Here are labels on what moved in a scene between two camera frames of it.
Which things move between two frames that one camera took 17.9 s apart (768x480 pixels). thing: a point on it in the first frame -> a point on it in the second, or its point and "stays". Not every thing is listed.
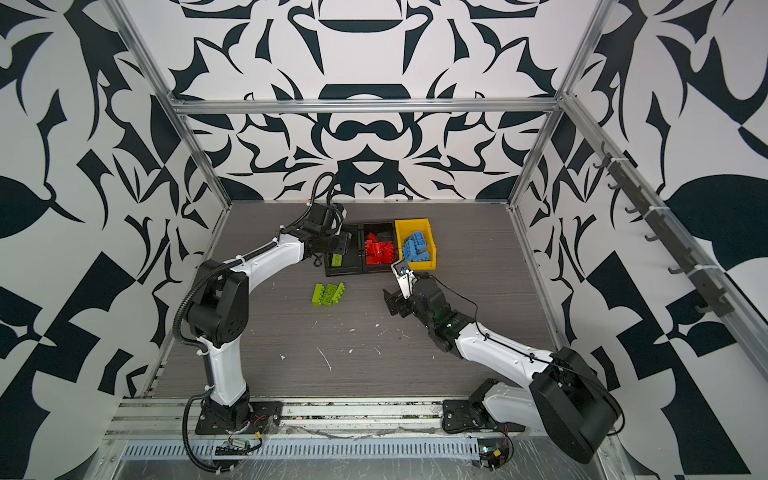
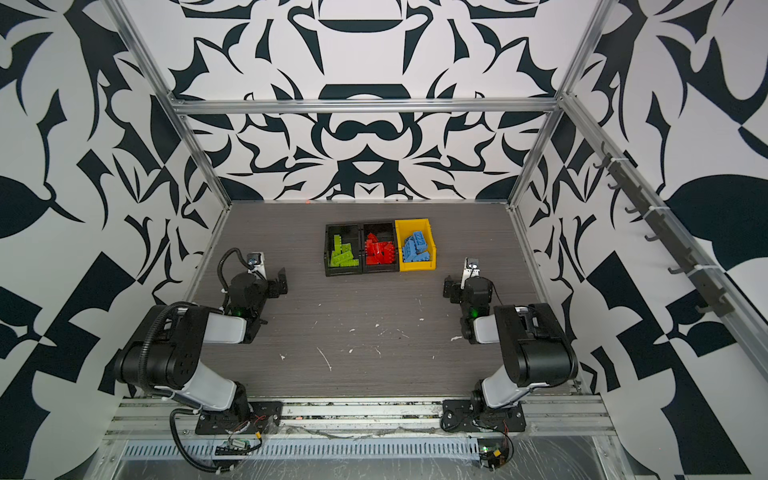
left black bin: x=352 y=260 stays
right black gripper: x=396 y=299 -> x=448 y=286
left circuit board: x=236 y=447 stays
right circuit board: x=492 y=452 stays
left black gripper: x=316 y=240 -> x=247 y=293
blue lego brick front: x=414 y=248 stays
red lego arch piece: x=377 y=252 stays
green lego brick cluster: x=328 y=294 -> x=342 y=256
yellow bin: x=407 y=227 stays
